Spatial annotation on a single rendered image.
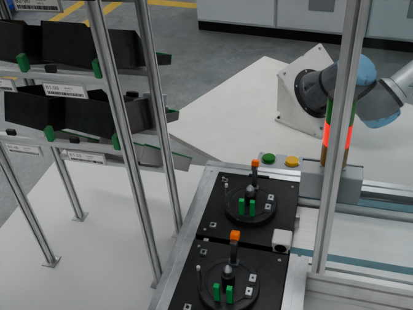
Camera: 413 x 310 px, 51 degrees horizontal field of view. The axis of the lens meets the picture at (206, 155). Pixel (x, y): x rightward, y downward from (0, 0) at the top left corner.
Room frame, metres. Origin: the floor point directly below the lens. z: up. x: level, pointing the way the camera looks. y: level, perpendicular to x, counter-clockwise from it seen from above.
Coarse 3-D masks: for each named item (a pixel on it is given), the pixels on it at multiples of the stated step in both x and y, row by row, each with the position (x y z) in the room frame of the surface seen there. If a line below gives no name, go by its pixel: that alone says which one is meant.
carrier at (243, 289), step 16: (192, 256) 0.67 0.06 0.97; (208, 256) 0.66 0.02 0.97; (224, 256) 0.66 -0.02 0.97; (240, 256) 0.65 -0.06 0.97; (256, 256) 0.65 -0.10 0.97; (272, 256) 0.65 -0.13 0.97; (288, 256) 0.64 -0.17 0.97; (192, 272) 0.62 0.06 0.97; (208, 272) 0.60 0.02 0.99; (224, 272) 0.56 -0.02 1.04; (240, 272) 0.60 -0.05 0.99; (256, 272) 0.59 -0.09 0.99; (272, 272) 0.60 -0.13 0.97; (176, 288) 0.58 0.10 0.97; (192, 288) 0.58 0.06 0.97; (208, 288) 0.56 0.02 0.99; (224, 288) 0.56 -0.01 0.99; (240, 288) 0.55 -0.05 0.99; (256, 288) 0.55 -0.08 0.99; (272, 288) 0.56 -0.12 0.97; (176, 304) 0.54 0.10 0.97; (192, 304) 0.54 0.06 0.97; (208, 304) 0.52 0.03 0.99; (224, 304) 0.52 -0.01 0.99; (240, 304) 0.51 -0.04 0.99; (256, 304) 0.52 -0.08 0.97; (272, 304) 0.52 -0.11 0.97
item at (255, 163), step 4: (252, 160) 0.89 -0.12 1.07; (256, 160) 0.89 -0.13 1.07; (252, 164) 0.88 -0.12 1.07; (256, 164) 0.87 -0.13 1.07; (252, 168) 0.86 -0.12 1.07; (256, 168) 0.86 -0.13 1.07; (252, 172) 0.87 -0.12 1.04; (256, 172) 0.87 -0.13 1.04; (252, 176) 0.87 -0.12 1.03; (256, 176) 0.87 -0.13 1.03; (252, 180) 0.86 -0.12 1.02; (256, 180) 0.86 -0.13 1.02; (252, 184) 0.86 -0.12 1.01; (256, 184) 0.86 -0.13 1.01
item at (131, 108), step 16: (96, 96) 0.88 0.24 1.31; (64, 112) 0.79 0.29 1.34; (80, 112) 0.78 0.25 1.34; (96, 112) 0.76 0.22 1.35; (128, 112) 0.78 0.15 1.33; (144, 112) 0.82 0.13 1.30; (176, 112) 0.94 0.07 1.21; (80, 128) 0.76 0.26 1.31; (96, 128) 0.75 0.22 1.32; (112, 128) 0.73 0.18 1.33; (144, 128) 0.81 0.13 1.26
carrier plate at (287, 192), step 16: (224, 176) 0.95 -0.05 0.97; (240, 176) 0.94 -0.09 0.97; (224, 192) 0.88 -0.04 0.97; (272, 192) 0.86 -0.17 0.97; (288, 192) 0.86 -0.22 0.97; (208, 208) 0.82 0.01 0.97; (288, 208) 0.80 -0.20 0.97; (208, 224) 0.77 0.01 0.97; (224, 224) 0.76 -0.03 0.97; (272, 224) 0.75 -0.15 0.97; (288, 224) 0.74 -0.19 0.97; (224, 240) 0.71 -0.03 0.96; (240, 240) 0.70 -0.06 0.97; (256, 240) 0.70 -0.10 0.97
